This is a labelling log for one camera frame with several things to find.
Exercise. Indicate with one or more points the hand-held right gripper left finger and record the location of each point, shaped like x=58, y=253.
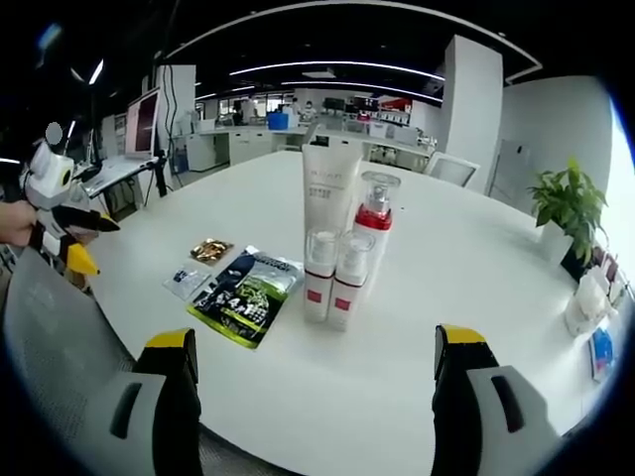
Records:
x=173, y=406

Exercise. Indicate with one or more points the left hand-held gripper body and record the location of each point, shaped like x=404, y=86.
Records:
x=49, y=178

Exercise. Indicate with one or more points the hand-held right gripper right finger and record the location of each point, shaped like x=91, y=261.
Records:
x=456, y=406

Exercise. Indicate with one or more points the small clear skincare sachet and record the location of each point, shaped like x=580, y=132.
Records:
x=186, y=281

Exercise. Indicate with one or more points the gold foil skincare sachet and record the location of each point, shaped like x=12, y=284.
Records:
x=211, y=250

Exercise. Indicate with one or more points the green black skincare sachet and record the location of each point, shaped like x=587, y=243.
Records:
x=248, y=297

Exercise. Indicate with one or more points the small white skincare pump bottle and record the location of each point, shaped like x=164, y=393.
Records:
x=317, y=297
x=347, y=307

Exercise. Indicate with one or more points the tall red-collared skincare pump bottle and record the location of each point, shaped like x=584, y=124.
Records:
x=374, y=220

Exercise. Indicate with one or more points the white skincare tube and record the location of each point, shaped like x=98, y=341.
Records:
x=327, y=193

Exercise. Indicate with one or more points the person's left hand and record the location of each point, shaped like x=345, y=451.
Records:
x=17, y=223

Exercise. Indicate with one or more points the white side desk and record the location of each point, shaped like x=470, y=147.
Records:
x=116, y=171

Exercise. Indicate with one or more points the black tripod stand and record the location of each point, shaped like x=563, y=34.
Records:
x=160, y=173

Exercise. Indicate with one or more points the white framed monitor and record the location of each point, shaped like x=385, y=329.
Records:
x=143, y=124

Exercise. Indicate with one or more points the blue white packet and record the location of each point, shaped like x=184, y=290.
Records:
x=602, y=352

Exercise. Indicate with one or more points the white tissue pack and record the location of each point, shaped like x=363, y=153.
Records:
x=588, y=305

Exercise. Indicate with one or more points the white office workbench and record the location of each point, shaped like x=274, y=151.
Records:
x=248, y=144

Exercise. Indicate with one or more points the black box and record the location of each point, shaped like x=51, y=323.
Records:
x=574, y=262

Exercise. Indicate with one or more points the dark red box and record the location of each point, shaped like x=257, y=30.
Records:
x=607, y=268

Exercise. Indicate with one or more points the blue plastic bin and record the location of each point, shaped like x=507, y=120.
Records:
x=279, y=121

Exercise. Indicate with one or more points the white mesh-back chair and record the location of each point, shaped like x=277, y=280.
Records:
x=454, y=169

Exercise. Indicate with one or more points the potted green plant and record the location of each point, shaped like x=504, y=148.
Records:
x=570, y=198

